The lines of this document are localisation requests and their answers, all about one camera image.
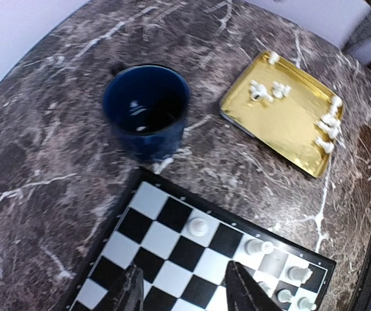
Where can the white chess rook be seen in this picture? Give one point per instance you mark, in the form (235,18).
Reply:
(296,273)

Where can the black and white chessboard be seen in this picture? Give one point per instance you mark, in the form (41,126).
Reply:
(148,228)

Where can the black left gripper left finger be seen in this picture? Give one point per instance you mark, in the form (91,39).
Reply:
(126,293)

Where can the dark blue enamel mug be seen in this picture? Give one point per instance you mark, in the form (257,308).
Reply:
(146,106)

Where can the white chess pawn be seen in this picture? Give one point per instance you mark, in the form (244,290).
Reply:
(305,304)
(284,296)

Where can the gold metal tray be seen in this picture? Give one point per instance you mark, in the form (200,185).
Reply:
(286,125)

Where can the white chess piece on tray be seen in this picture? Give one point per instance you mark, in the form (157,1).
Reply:
(330,124)
(259,92)
(280,90)
(273,58)

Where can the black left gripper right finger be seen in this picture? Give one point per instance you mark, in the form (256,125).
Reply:
(243,292)

